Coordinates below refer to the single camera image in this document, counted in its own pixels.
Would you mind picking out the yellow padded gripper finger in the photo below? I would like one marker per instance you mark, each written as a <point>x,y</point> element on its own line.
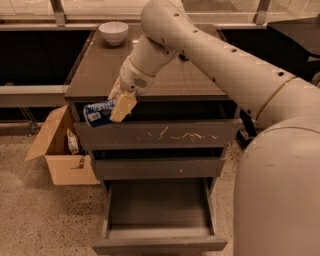
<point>115,90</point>
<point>124,104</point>

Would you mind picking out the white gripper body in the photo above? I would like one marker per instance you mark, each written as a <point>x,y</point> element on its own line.
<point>133,79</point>

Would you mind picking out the blue pepsi can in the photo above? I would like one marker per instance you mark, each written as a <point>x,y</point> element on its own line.
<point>98,114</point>

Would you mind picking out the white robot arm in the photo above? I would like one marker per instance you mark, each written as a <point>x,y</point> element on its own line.
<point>277,185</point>

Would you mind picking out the grey top drawer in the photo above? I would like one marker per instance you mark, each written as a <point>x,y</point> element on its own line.
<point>158,135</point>

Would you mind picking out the grey drawer cabinet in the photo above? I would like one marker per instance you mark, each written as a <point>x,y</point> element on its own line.
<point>181,93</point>

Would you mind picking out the grey middle drawer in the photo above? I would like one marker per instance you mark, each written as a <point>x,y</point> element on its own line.
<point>162,168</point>

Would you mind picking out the grey open bottom drawer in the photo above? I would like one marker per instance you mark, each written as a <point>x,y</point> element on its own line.
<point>158,216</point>

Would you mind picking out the white ceramic bowl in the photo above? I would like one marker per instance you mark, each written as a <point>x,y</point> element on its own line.
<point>114,33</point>

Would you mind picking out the dark chocolate bar wrapper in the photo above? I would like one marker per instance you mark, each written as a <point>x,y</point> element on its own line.
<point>183,57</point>

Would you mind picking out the crumpled snack bag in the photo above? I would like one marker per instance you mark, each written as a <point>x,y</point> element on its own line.
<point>72,142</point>

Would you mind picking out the open cardboard box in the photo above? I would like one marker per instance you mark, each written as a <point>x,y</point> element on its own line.
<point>51,143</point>

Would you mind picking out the black stand with wheels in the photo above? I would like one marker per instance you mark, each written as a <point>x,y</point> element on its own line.
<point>248,132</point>

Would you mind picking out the dark side table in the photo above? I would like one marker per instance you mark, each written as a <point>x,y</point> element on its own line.
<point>305,32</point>

